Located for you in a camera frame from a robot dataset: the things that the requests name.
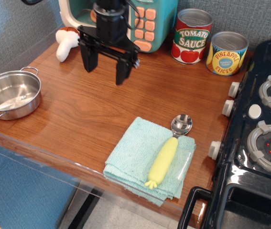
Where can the pineapple slices can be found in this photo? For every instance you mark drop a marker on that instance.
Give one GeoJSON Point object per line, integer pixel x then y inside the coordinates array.
{"type": "Point", "coordinates": [227, 52]}

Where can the spoon with yellow handle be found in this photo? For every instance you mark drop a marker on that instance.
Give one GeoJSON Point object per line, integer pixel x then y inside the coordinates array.
{"type": "Point", "coordinates": [180, 126]}

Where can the teal toy microwave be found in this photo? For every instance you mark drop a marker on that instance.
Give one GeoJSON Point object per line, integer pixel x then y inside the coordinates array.
{"type": "Point", "coordinates": [151, 21]}

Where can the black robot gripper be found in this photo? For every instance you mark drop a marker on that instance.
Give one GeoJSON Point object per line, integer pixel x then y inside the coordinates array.
{"type": "Point", "coordinates": [109, 38]}

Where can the black toy stove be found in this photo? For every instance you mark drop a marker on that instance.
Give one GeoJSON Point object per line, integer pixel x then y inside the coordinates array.
{"type": "Point", "coordinates": [241, 194]}

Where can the tomato sauce can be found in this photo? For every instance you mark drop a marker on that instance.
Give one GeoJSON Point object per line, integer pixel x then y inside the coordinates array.
{"type": "Point", "coordinates": [192, 31]}

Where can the stainless steel pot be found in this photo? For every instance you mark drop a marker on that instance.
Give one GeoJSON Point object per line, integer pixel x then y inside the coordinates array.
{"type": "Point", "coordinates": [20, 93]}

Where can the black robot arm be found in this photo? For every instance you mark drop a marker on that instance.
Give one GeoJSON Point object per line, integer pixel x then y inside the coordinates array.
{"type": "Point", "coordinates": [104, 6]}

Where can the white plush mushroom toy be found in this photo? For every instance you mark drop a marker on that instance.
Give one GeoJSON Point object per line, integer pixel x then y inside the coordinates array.
{"type": "Point", "coordinates": [67, 38]}

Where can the light teal folded cloth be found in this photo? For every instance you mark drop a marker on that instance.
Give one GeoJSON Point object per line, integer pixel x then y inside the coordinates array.
{"type": "Point", "coordinates": [130, 161]}

